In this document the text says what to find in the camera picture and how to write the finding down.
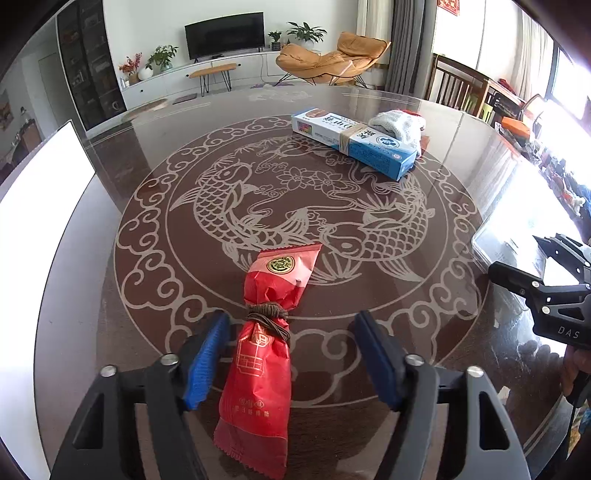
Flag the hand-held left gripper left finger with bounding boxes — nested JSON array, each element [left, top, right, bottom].
[[48, 311, 230, 480]]

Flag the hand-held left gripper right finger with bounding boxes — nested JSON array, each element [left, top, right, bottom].
[[353, 310, 532, 480]]

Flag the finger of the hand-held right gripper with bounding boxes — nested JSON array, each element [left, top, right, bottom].
[[488, 260, 546, 297], [532, 233, 591, 285]]

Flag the clear plastic box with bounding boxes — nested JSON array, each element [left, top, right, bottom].
[[471, 210, 585, 278]]

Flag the red snack packet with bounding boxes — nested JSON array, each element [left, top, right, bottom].
[[213, 243, 322, 479]]

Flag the brown hair tie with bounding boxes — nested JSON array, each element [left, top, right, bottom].
[[246, 301, 291, 343]]

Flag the white storage container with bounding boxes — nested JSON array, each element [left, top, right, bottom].
[[0, 119, 97, 476]]

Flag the person's right hand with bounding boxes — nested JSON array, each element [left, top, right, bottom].
[[562, 345, 591, 398]]

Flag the pile of small desk clutter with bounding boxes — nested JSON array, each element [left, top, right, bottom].
[[531, 134, 591, 217]]

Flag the orange box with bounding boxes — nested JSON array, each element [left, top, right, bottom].
[[501, 116, 532, 139]]

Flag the wooden side table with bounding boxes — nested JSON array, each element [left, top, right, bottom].
[[485, 78, 528, 109]]

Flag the blue and white carton box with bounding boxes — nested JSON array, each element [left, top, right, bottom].
[[291, 107, 419, 182]]

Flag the white knitted glove orange cuff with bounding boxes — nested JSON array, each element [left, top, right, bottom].
[[368, 109, 424, 154]]

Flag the wooden slatted chair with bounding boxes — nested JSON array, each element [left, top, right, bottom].
[[425, 54, 490, 116]]

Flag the white curtain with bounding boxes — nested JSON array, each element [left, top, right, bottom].
[[508, 9, 556, 100]]

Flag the beige rubber band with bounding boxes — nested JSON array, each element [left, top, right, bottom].
[[339, 124, 371, 155]]

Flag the grey curtain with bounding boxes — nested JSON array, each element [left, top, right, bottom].
[[385, 0, 426, 95]]

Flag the white television cabinet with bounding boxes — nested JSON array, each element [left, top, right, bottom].
[[121, 51, 296, 110]]

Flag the orange lounge chair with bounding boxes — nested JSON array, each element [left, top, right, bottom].
[[276, 32, 392, 88]]

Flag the wooden bench black legs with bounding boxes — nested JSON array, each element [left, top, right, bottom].
[[189, 62, 238, 97]]

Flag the red flower arrangement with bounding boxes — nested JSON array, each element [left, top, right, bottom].
[[119, 53, 143, 86]]

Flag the bushy green potted plant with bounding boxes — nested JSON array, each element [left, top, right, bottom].
[[147, 45, 179, 72]]

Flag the large leafy potted plant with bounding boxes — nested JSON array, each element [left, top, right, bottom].
[[286, 21, 328, 45]]

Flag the dark glass display cabinet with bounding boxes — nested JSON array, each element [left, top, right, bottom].
[[56, 0, 126, 132]]

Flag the black flat television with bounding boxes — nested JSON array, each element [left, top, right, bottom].
[[185, 12, 265, 61]]

